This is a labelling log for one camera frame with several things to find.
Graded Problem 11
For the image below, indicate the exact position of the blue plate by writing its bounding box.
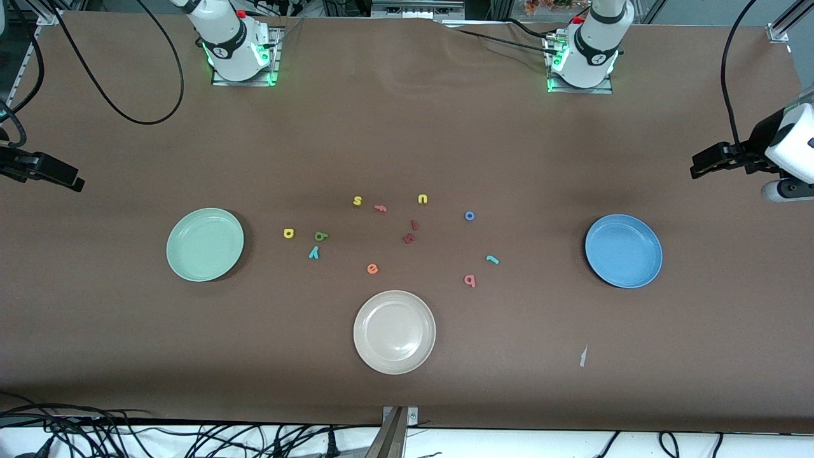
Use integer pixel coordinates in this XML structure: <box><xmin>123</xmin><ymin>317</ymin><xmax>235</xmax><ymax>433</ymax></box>
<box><xmin>584</xmin><ymin>214</ymin><xmax>663</xmax><ymax>289</ymax></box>

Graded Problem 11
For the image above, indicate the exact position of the light green plate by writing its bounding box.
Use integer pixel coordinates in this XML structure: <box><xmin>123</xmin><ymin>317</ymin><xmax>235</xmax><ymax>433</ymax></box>
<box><xmin>166</xmin><ymin>208</ymin><xmax>245</xmax><ymax>282</ymax></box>

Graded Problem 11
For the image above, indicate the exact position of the orange flower decoration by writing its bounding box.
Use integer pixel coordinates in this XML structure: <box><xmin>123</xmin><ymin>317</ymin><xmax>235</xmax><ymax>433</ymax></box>
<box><xmin>523</xmin><ymin>0</ymin><xmax>574</xmax><ymax>16</ymax></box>

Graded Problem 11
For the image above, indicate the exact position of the brown paper table cover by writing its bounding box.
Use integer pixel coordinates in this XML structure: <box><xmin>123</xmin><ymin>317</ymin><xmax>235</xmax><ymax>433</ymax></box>
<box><xmin>0</xmin><ymin>10</ymin><xmax>814</xmax><ymax>436</ymax></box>

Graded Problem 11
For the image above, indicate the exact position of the grey metal box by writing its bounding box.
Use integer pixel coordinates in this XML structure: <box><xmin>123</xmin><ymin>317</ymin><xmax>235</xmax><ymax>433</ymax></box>
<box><xmin>371</xmin><ymin>0</ymin><xmax>466</xmax><ymax>20</ymax></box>

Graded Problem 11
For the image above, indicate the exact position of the beige plate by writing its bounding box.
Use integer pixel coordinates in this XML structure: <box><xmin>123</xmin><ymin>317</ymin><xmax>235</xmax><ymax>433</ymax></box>
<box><xmin>353</xmin><ymin>290</ymin><xmax>437</xmax><ymax>375</ymax></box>

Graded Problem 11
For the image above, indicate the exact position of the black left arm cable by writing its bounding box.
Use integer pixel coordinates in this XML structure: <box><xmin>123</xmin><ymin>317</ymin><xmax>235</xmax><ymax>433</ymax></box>
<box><xmin>719</xmin><ymin>0</ymin><xmax>767</xmax><ymax>151</ymax></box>

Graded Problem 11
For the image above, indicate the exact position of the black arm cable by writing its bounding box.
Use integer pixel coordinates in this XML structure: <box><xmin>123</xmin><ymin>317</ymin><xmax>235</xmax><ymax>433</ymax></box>
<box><xmin>46</xmin><ymin>0</ymin><xmax>186</xmax><ymax>125</ymax></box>
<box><xmin>719</xmin><ymin>0</ymin><xmax>767</xmax><ymax>151</ymax></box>

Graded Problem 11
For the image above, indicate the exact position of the aluminium frame profile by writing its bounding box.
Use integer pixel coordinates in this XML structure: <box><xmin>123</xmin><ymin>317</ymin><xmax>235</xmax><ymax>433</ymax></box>
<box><xmin>766</xmin><ymin>0</ymin><xmax>814</xmax><ymax>44</ymax></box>
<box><xmin>3</xmin><ymin>8</ymin><xmax>66</xmax><ymax>118</ymax></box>

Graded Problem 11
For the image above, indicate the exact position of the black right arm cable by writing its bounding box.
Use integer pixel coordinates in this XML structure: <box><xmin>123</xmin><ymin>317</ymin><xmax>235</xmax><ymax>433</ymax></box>
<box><xmin>46</xmin><ymin>0</ymin><xmax>186</xmax><ymax>125</ymax></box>

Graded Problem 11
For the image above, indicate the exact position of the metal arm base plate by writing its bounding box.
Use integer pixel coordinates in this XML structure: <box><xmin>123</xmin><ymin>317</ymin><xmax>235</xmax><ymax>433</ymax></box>
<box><xmin>546</xmin><ymin>32</ymin><xmax>615</xmax><ymax>95</ymax></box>
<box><xmin>211</xmin><ymin>25</ymin><xmax>282</xmax><ymax>87</ymax></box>

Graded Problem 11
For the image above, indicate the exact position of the black cable tangle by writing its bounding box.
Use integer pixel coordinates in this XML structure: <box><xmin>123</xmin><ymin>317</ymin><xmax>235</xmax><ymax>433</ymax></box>
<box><xmin>0</xmin><ymin>391</ymin><xmax>382</xmax><ymax>458</ymax></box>

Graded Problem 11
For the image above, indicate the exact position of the metal clamp bracket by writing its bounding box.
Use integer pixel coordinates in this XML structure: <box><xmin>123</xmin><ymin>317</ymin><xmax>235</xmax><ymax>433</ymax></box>
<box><xmin>366</xmin><ymin>405</ymin><xmax>420</xmax><ymax>458</ymax></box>

